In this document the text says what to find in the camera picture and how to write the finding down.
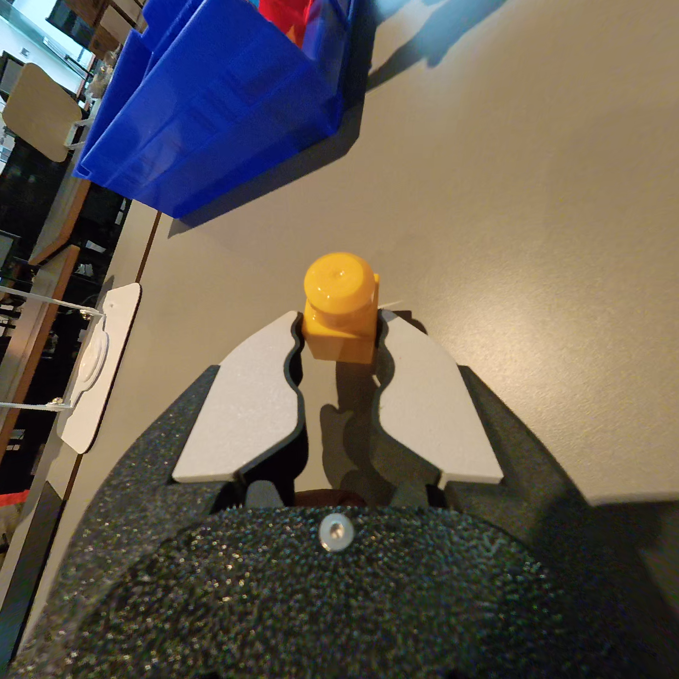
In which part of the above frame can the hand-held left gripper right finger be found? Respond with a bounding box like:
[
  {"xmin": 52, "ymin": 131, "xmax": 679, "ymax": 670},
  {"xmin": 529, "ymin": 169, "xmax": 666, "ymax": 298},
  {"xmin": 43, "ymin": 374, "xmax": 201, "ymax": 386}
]
[{"xmin": 374, "ymin": 309, "xmax": 505, "ymax": 507}]

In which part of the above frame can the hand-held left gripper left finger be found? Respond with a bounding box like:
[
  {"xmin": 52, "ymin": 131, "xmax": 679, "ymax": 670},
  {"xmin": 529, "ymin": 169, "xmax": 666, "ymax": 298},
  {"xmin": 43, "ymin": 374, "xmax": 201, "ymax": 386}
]
[{"xmin": 172, "ymin": 310, "xmax": 309, "ymax": 508}]

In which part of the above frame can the yellow single-stud mega block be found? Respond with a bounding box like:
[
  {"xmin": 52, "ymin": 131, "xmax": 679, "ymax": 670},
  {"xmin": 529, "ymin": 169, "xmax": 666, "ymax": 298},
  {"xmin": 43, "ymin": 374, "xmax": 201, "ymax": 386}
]
[{"xmin": 301, "ymin": 252, "xmax": 382, "ymax": 365}]

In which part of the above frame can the blue plastic bin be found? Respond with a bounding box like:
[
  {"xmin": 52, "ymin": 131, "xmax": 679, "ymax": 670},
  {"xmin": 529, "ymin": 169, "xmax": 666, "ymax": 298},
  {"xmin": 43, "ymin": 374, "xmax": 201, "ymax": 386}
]
[{"xmin": 72, "ymin": 0, "xmax": 367, "ymax": 219}]

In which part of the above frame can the large red mega block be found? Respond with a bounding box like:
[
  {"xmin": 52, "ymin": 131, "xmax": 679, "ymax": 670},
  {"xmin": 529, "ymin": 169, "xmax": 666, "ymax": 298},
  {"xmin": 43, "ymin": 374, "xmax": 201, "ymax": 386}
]
[{"xmin": 258, "ymin": 0, "xmax": 319, "ymax": 48}]

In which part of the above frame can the white mounting plate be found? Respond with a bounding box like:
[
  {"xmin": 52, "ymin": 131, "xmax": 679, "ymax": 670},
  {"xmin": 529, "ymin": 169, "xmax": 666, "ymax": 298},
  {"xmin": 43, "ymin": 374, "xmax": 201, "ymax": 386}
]
[{"xmin": 57, "ymin": 283, "xmax": 143, "ymax": 455}]

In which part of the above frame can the beige chair back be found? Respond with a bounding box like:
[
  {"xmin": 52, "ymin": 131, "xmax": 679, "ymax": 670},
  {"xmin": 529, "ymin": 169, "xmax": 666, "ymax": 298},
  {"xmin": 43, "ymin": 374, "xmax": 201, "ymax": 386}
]
[{"xmin": 1, "ymin": 63, "xmax": 83, "ymax": 163}]

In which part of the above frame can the black metal frame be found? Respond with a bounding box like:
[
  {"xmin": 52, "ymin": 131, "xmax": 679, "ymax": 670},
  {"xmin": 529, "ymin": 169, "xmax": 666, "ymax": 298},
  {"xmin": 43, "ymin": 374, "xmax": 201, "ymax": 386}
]
[{"xmin": 0, "ymin": 480, "xmax": 65, "ymax": 664}]

